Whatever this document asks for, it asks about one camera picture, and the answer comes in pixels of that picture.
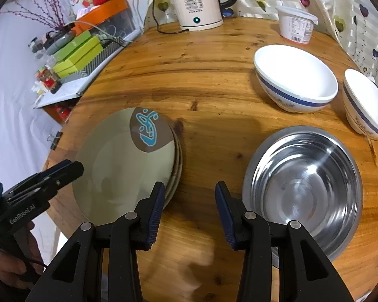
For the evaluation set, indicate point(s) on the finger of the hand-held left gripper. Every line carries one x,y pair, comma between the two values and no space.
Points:
71,173
58,167

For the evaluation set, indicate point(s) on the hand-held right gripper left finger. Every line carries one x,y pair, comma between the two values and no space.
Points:
156,214

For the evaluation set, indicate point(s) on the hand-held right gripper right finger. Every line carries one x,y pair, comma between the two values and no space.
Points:
223,214

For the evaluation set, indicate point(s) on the stainless steel bowl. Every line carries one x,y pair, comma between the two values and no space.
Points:
302,188

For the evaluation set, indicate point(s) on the white bowl with blue band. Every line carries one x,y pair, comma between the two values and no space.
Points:
365,107
293,69

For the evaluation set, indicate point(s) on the person's left hand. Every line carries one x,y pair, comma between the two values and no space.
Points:
6,267

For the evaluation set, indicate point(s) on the black binder clip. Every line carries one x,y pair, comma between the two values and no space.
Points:
55,141

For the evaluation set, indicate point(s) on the red packet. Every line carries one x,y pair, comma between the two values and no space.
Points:
63,111

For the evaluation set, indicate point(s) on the small toy figure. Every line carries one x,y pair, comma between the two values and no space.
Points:
48,80

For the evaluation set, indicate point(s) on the green box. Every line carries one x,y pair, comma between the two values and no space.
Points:
78,63
77,45

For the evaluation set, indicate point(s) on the grey striped box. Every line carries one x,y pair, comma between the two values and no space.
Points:
96,64

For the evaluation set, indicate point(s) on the dark glass jar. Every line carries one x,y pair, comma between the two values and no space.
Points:
34,45

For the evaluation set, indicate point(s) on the grey handheld device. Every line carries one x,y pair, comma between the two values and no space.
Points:
58,41

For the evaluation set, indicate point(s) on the purple flower branches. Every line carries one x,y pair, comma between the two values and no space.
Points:
53,15

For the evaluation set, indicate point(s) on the clear box with orange lid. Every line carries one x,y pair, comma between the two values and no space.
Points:
107,8

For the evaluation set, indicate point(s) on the white plastic tub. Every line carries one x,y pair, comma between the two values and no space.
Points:
294,25

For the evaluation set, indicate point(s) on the cream electric kettle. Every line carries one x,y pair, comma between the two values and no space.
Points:
198,3

